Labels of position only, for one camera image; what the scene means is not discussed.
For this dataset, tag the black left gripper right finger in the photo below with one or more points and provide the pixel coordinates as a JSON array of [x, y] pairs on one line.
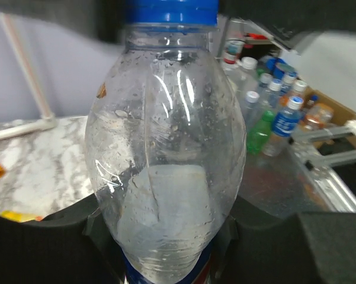
[[307, 247]]

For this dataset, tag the green plastic bottle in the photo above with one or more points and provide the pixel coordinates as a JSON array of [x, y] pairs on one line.
[[260, 133]]

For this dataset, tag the white PVC pipe frame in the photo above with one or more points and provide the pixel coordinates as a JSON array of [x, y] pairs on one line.
[[21, 87]]

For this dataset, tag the cardboard box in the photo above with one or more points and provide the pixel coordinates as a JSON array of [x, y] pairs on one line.
[[323, 110]]

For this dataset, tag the yellow bottle near centre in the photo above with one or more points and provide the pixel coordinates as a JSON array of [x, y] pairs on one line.
[[20, 217]]

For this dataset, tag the blue bottle cap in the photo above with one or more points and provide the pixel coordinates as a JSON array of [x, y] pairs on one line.
[[200, 12]]

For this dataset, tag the bottle with blue label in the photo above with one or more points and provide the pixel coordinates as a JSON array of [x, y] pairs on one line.
[[283, 126]]

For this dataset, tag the aluminium frame rail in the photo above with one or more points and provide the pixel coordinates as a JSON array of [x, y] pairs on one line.
[[322, 154]]

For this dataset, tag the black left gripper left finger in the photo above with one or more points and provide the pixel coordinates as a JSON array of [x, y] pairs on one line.
[[72, 245]]

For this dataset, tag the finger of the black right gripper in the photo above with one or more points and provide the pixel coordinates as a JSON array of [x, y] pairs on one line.
[[99, 20], [287, 19]]

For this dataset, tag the clear bottle blue label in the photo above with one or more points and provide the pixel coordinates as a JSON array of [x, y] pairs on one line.
[[165, 151]]

